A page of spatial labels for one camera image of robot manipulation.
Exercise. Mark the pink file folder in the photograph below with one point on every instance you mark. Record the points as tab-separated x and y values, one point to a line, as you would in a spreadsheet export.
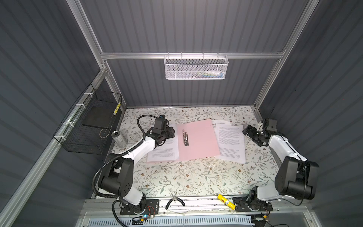
202	140

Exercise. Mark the black wire mesh basket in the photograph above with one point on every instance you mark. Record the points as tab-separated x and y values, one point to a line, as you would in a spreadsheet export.
91	122

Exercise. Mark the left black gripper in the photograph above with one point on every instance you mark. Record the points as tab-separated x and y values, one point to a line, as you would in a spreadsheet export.
170	131

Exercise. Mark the white perforated cable tray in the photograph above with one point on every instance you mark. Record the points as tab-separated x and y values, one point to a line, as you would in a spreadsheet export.
191	221

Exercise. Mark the white wire mesh basket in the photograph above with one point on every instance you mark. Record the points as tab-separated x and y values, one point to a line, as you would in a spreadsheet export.
195	67

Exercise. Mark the floral table mat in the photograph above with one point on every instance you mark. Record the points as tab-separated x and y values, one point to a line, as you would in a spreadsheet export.
201	177

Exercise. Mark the black handled pliers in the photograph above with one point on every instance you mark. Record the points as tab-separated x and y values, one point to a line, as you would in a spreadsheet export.
174	198

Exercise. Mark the yellow glue tube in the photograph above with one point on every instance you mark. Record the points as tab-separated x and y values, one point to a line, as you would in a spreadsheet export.
226	202

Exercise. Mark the metal folder clip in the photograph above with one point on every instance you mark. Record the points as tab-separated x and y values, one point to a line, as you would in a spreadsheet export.
185	138

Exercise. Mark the yellow marker in basket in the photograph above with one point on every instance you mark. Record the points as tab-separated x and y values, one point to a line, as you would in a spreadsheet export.
117	108

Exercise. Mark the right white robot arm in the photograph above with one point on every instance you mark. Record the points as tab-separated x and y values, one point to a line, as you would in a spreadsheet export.
296	178

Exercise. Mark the silver metal can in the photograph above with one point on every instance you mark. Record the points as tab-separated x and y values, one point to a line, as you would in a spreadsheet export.
119	139

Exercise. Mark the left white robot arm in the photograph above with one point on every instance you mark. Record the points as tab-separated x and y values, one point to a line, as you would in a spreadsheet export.
115	178

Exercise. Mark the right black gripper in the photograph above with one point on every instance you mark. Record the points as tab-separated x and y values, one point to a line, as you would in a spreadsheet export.
251	134

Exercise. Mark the printed paper sheet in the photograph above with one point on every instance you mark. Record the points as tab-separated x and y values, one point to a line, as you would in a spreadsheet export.
231	144
169	151
222	122

